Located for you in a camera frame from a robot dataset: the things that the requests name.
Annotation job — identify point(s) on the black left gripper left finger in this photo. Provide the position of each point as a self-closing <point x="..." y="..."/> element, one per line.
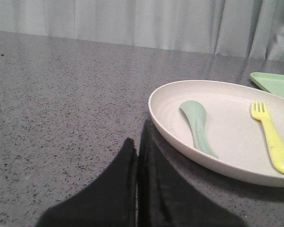
<point x="109" y="201"/>

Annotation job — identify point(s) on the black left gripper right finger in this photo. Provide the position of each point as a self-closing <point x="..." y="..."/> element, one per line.
<point x="166" y="199"/>

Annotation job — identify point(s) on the beige round plate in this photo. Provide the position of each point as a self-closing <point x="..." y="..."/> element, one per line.
<point x="236" y="138"/>

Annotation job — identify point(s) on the yellow plastic fork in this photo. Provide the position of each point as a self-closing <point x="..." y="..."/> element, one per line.
<point x="275" y="144"/>

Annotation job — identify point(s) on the light green tray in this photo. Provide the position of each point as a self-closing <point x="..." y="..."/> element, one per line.
<point x="272" y="83"/>

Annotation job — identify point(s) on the grey curtain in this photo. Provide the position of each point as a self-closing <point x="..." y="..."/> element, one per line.
<point x="241" y="28"/>

